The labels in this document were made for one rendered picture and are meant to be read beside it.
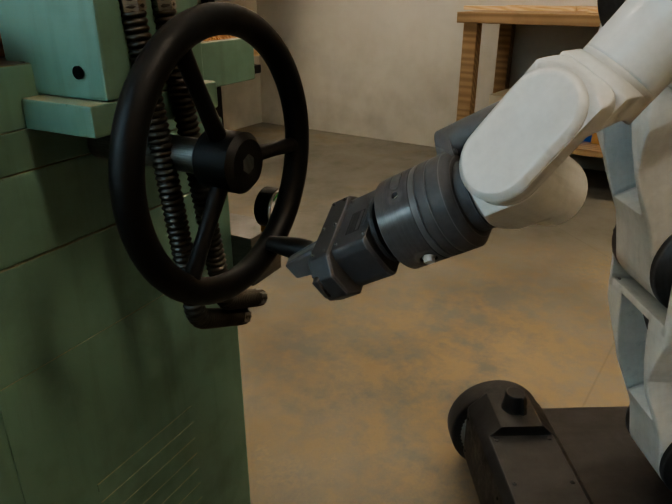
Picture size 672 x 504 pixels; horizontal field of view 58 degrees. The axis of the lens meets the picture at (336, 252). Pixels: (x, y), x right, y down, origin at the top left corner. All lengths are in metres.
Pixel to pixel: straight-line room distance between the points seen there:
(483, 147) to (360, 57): 3.80
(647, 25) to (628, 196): 0.49
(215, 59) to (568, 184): 0.52
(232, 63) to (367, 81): 3.38
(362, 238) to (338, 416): 1.04
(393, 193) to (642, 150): 0.39
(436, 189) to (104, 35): 0.32
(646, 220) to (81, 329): 0.72
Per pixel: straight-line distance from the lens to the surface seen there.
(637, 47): 0.50
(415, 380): 1.68
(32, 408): 0.76
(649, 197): 0.88
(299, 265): 0.63
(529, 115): 0.48
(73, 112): 0.62
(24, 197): 0.68
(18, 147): 0.67
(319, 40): 4.44
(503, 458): 1.20
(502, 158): 0.47
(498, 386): 1.35
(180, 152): 0.63
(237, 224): 0.98
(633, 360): 1.12
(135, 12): 0.62
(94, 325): 0.78
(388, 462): 1.44
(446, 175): 0.52
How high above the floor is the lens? 0.97
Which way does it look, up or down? 24 degrees down
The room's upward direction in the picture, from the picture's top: straight up
